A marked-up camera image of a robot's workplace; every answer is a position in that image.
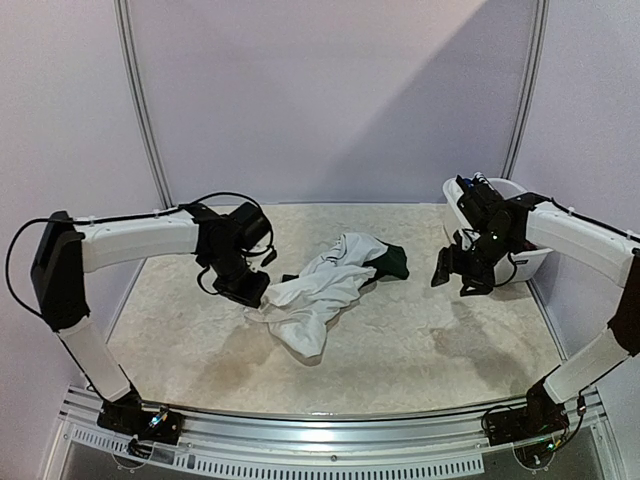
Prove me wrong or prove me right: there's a white and green t-shirt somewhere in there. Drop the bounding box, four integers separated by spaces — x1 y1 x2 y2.
244 232 409 359

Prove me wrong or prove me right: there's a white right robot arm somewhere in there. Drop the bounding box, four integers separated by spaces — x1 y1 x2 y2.
425 190 639 403

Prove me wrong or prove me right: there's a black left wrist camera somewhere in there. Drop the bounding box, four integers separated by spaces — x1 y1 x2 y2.
229 202 277 267

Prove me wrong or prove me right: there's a dark patterned clothes pile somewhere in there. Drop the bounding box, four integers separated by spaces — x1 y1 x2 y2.
455 172 497 199

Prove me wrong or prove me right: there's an aluminium front rail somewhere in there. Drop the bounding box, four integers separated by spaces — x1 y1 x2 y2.
45 387 624 479

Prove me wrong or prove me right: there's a white plastic laundry basket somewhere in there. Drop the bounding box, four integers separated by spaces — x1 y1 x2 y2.
442 175 554 286

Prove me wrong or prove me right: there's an aluminium frame post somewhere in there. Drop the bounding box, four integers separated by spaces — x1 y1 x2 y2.
114 0 173 207
501 0 550 179

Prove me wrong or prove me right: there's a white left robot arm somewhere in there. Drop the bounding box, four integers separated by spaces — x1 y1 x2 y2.
30 202 276 434

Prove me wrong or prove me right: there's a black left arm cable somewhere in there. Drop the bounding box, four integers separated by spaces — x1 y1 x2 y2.
4 191 281 319

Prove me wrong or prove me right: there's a left aluminium frame post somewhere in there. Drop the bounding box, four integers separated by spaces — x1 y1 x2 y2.
114 0 173 207

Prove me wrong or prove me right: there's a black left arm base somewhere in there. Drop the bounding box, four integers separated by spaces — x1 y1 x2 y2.
97 388 185 445

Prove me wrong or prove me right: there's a right aluminium frame post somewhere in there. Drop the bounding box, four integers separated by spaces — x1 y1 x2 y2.
501 0 550 179

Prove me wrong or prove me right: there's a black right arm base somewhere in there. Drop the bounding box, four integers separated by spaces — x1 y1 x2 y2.
480 377 590 452

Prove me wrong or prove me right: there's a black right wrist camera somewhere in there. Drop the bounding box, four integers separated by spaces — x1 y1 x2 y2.
457 184 505 231

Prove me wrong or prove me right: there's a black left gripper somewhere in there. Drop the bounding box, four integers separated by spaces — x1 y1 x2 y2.
204 247 270 307

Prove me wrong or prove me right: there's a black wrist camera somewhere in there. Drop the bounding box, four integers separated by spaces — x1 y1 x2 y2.
229 202 277 267
457 184 505 231

